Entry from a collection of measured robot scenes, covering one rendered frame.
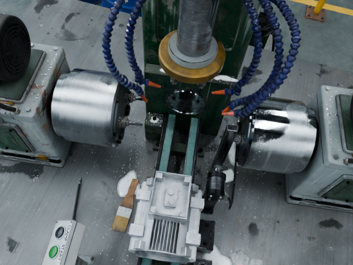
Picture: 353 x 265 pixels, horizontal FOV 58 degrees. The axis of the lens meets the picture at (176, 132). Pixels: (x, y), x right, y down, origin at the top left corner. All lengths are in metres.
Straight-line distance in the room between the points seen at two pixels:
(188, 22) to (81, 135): 0.51
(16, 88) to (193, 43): 0.56
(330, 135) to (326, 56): 2.06
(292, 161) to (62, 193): 0.82
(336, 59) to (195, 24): 2.41
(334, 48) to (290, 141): 2.22
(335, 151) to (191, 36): 0.54
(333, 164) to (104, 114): 0.68
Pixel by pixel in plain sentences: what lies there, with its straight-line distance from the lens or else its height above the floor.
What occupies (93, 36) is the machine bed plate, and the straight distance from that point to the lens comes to 1.71.
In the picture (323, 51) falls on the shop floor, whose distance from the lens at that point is 3.09.
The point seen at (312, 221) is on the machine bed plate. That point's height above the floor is 0.80.
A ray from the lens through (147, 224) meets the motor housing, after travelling 0.91.
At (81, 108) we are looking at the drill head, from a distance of 1.01.
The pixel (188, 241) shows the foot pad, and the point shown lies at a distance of 0.90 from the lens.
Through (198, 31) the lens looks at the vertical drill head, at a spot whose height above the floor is 1.44.
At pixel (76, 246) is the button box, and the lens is 0.94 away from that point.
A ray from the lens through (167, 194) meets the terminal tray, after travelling 0.88.
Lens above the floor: 1.96
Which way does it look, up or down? 60 degrees down
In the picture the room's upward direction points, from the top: 6 degrees clockwise
